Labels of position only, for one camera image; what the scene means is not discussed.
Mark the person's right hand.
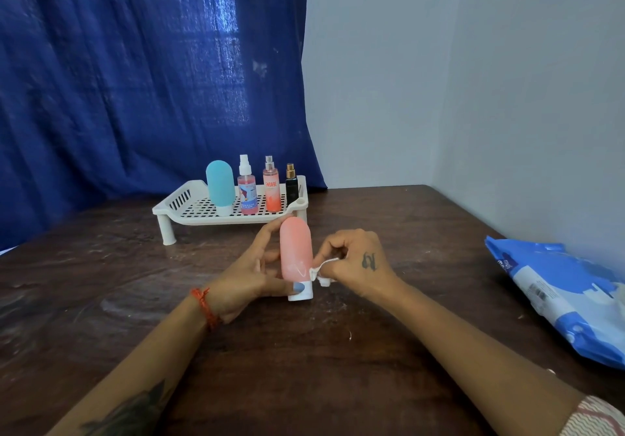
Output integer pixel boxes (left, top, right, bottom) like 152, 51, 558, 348
312, 228, 406, 306

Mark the person's left hand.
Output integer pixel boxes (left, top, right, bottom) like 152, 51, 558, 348
202, 215, 307, 325

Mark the white wet wipe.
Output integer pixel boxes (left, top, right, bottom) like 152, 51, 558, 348
310, 257, 342, 286

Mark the pink squeeze bottle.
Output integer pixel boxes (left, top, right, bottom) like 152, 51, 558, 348
279, 217, 314, 303

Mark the pink spray bottle white cap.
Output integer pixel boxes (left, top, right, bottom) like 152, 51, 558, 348
238, 154, 260, 215

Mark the white perforated plastic rack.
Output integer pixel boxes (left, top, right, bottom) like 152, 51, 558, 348
152, 174, 309, 246

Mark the orange spray bottle silver cap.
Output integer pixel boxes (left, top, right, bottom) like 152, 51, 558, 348
262, 155, 283, 213

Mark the teal squeeze bottle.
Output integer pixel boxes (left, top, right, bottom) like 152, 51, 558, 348
205, 159, 235, 217

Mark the black perfume bottle gold cap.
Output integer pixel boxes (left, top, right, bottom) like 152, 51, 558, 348
285, 163, 299, 206

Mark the blue white wet wipes pack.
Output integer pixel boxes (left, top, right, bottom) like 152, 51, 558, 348
484, 236, 625, 371

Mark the person's right forearm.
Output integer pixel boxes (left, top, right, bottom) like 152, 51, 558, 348
388, 279, 587, 436

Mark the person's left forearm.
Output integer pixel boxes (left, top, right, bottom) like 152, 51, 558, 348
48, 299, 218, 436

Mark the dark blue curtain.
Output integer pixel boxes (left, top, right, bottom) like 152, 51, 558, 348
0, 0, 327, 251

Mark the patterned right sleeve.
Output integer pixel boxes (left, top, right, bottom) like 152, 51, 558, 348
561, 395, 625, 436

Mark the orange thread bracelet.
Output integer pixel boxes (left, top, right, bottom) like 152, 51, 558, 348
189, 287, 221, 333

